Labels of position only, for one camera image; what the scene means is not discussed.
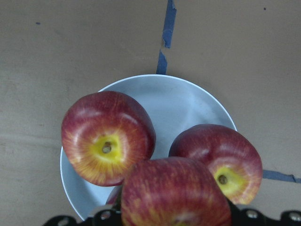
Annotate red apple upper right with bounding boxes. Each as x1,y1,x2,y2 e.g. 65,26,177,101
169,124,263,205

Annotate red yellow apple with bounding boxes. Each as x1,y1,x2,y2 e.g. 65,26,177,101
121,157,232,226

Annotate red apple lower plate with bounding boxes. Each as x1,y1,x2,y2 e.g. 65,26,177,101
105,186,122,205

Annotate red apple upper left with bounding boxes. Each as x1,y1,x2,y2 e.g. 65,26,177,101
61,91,156,186

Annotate light blue plate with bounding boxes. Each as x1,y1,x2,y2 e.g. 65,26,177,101
60,74,236,220

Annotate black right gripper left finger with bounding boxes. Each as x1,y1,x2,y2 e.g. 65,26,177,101
43,195,123,226

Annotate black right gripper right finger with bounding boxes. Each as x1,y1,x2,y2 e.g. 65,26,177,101
227,199,301,226

